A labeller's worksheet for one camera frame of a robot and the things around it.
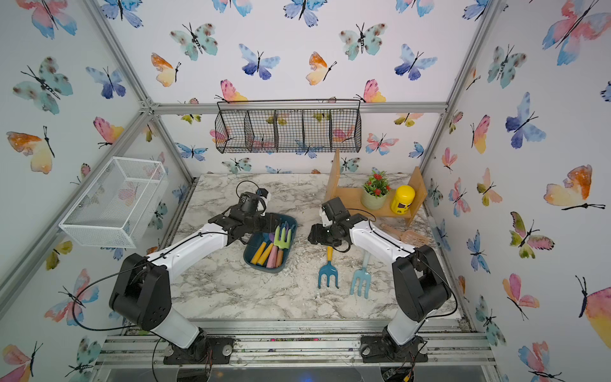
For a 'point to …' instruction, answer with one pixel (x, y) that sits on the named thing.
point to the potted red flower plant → (375, 192)
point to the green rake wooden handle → (281, 243)
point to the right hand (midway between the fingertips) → (316, 237)
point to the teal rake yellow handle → (265, 237)
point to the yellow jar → (403, 199)
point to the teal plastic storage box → (257, 240)
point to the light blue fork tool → (362, 274)
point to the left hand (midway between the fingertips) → (278, 217)
